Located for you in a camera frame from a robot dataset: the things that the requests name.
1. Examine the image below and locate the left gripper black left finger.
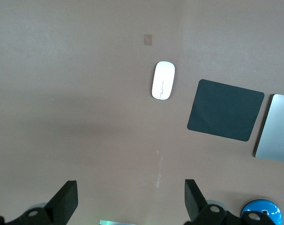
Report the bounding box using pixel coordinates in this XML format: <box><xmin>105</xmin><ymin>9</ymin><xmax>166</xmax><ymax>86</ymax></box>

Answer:
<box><xmin>6</xmin><ymin>180</ymin><xmax>79</xmax><ymax>225</ymax></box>

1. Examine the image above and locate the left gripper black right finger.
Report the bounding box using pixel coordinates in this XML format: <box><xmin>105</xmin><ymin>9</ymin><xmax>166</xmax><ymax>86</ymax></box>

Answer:
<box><xmin>184</xmin><ymin>179</ymin><xmax>241</xmax><ymax>225</ymax></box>

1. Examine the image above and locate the white computer mouse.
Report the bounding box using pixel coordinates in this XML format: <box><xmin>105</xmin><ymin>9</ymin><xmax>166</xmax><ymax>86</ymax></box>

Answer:
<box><xmin>151</xmin><ymin>61</ymin><xmax>176</xmax><ymax>101</ymax></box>

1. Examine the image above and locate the black mouse pad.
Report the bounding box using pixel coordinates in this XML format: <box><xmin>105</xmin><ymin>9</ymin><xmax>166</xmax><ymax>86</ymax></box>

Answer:
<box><xmin>187</xmin><ymin>79</ymin><xmax>265</xmax><ymax>142</ymax></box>

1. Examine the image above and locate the blue desk lamp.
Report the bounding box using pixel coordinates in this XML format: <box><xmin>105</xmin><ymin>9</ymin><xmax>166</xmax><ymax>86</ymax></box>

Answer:
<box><xmin>240</xmin><ymin>199</ymin><xmax>284</xmax><ymax>225</ymax></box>

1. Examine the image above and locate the silver laptop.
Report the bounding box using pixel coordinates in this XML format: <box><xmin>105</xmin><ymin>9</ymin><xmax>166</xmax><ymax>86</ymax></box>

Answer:
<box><xmin>253</xmin><ymin>94</ymin><xmax>284</xmax><ymax>164</ymax></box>

